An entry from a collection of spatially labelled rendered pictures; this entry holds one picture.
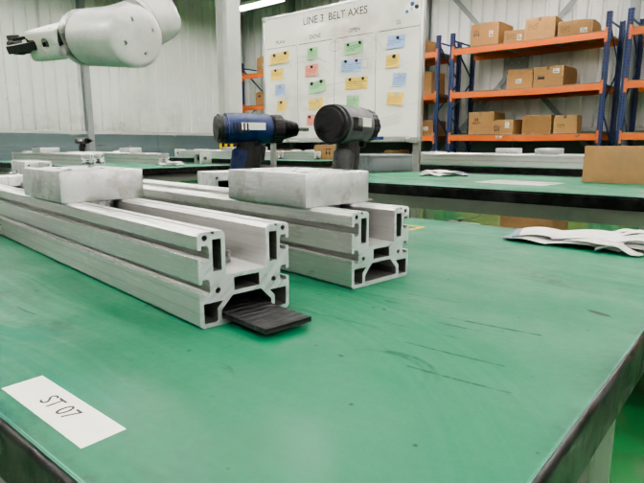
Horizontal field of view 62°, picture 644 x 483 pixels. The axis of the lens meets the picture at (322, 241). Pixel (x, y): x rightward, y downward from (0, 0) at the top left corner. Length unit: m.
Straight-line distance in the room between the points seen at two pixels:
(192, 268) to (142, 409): 0.16
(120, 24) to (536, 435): 0.71
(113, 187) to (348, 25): 3.50
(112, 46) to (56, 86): 12.58
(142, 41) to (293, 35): 3.69
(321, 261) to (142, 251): 0.20
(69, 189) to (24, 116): 12.31
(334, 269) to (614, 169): 1.99
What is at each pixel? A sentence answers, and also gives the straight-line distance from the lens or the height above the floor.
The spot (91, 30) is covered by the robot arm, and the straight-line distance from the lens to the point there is 0.87.
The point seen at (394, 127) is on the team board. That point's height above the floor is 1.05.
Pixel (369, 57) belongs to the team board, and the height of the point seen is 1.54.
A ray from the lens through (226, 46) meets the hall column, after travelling 9.58.
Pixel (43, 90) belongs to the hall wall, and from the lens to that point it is 13.30.
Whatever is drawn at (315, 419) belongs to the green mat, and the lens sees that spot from 0.33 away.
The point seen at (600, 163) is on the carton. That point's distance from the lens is 2.52.
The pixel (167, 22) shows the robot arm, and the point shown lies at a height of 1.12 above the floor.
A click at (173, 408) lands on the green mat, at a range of 0.35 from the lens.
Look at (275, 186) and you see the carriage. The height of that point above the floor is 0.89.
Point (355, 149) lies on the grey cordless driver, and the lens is 0.87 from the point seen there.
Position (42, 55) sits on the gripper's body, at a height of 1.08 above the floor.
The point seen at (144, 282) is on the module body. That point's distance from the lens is 0.57.
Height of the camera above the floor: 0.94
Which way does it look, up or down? 10 degrees down
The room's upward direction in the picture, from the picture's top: straight up
